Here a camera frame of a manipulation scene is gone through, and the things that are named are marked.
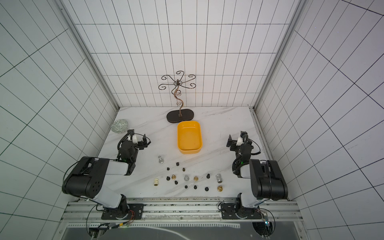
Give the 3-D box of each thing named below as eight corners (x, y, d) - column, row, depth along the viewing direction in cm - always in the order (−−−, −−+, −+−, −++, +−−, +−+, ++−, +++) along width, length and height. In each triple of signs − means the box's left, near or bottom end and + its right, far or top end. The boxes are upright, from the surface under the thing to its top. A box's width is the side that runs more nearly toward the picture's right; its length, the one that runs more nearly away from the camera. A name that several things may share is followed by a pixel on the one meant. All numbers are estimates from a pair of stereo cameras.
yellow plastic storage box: (176, 154, 95) (175, 150, 91) (178, 125, 110) (178, 120, 106) (201, 154, 95) (202, 150, 91) (200, 125, 110) (200, 120, 106)
